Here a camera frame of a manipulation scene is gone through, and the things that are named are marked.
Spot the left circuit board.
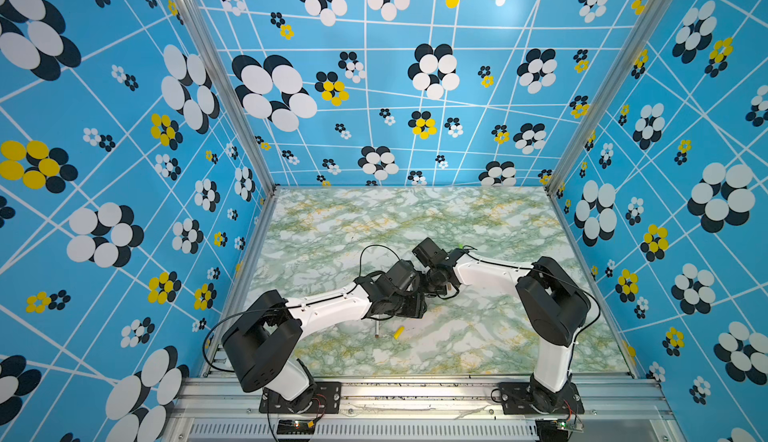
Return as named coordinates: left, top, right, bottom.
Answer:
left=277, top=420, right=316, bottom=435

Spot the right circuit board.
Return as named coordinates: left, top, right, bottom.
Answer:
left=535, top=419, right=584, bottom=442

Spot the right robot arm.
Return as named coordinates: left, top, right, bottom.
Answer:
left=404, top=238, right=592, bottom=413

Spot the corner aluminium post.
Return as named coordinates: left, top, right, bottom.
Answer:
left=174, top=0, right=276, bottom=201
left=546, top=0, right=674, bottom=202

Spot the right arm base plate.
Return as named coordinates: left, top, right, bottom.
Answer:
left=495, top=382, right=585, bottom=416

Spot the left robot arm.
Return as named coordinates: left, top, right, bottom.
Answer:
left=206, top=260, right=427, bottom=412

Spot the left corner aluminium post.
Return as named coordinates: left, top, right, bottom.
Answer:
left=174, top=0, right=276, bottom=201

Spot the aluminium front rail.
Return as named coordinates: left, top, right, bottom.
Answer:
left=162, top=374, right=684, bottom=441

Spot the right corner aluminium post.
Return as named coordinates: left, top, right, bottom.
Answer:
left=546, top=0, right=674, bottom=202

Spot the circuit board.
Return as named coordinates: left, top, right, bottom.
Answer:
left=277, top=420, right=316, bottom=435
left=535, top=419, right=584, bottom=442

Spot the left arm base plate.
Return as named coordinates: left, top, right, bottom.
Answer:
left=259, top=381, right=342, bottom=415

